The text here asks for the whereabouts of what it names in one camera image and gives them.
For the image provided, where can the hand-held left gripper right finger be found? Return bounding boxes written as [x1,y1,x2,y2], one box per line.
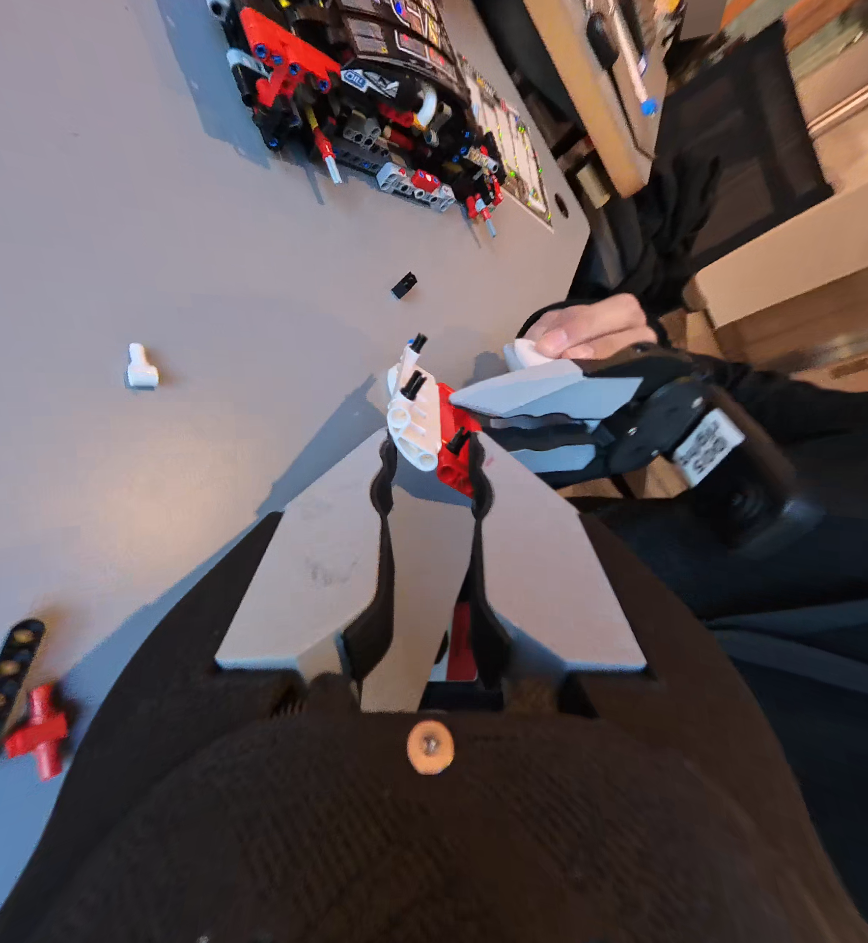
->
[467,433,648,685]

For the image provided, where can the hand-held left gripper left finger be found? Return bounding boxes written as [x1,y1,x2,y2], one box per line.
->
[215,429,399,682]

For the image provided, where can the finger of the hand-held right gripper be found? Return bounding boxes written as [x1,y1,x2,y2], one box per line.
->
[489,416,612,474]
[448,359,644,421]

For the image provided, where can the red and white panel assembly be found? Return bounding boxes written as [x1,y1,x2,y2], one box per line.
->
[386,333,490,682]

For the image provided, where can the small white connector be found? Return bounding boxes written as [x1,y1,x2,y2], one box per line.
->
[126,342,161,390]

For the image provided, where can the red axle pin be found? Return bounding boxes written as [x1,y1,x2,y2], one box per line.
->
[4,684,70,782]

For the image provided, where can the person's right forearm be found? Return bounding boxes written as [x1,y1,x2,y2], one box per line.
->
[565,147,726,347]

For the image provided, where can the grey desk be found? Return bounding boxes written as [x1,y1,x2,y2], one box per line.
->
[0,0,593,922]

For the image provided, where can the person's right hand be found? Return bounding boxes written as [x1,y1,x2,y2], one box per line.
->
[532,293,659,362]

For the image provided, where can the brown cardboard box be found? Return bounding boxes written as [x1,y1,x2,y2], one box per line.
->
[684,166,868,395]

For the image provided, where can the pale wooden board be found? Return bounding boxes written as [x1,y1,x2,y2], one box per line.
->
[522,0,689,198]

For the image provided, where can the partly built toy car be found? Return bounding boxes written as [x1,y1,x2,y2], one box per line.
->
[209,0,554,238]

